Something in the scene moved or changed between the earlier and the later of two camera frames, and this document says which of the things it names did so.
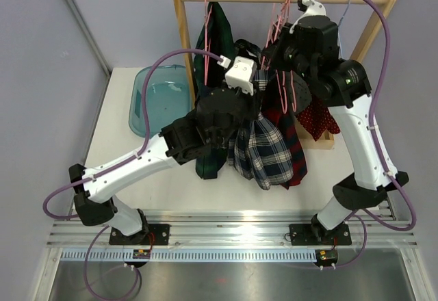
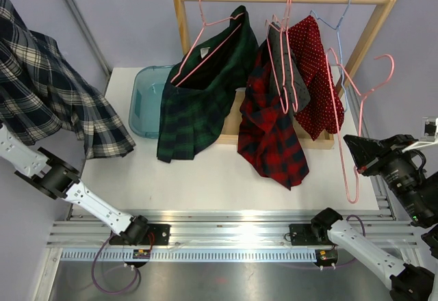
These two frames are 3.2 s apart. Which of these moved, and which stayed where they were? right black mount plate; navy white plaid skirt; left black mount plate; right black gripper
Moved: navy white plaid skirt; right black gripper
Stayed: right black mount plate; left black mount plate
